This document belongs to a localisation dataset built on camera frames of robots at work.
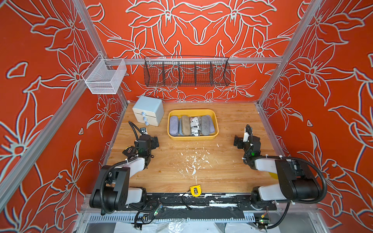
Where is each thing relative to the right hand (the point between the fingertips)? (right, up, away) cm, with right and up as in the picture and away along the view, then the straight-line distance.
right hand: (244, 134), depth 92 cm
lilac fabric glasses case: (-20, +2, +7) cm, 21 cm away
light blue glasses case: (-42, +2, +6) cm, 42 cm away
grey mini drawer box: (-63, +15, +3) cm, 65 cm away
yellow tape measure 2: (-74, -10, -3) cm, 75 cm away
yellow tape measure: (-32, -28, -16) cm, 46 cm away
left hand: (-63, -2, 0) cm, 63 cm away
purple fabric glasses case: (-46, +5, +6) cm, 47 cm away
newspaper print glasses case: (-31, +3, +3) cm, 32 cm away
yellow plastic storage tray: (-17, +14, +12) cm, 25 cm away
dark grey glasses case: (-25, +6, +6) cm, 26 cm away
